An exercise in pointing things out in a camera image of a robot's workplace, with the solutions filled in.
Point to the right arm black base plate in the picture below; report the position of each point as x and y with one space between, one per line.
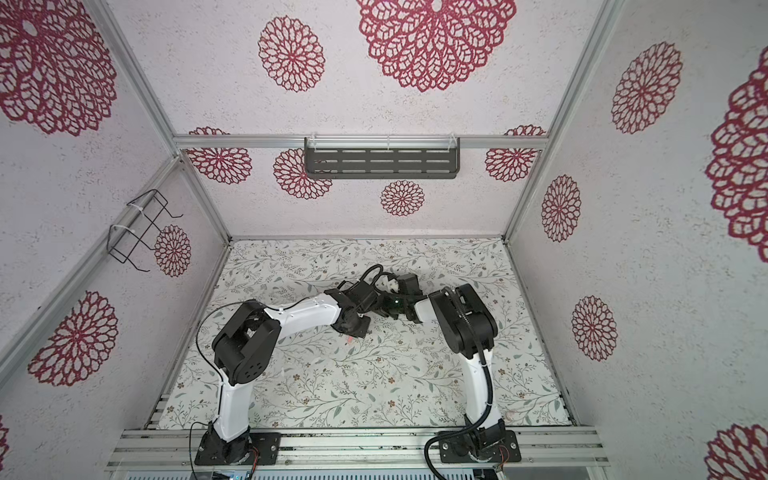
492 445

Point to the dark grey slotted wall shelf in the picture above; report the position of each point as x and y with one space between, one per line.
366 162

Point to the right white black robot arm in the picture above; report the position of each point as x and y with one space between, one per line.
469 330

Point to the aluminium front rail base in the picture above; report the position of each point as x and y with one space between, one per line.
362 448

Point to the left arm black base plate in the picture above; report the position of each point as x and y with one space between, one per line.
247 449

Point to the right wrist camera with cable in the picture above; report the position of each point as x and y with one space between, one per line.
402 286

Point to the black wire wall rack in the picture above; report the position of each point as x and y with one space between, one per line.
124 238

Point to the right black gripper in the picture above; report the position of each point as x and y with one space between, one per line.
383 308

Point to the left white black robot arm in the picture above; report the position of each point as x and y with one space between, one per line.
244 347

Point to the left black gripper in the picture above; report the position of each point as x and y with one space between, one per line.
358 321

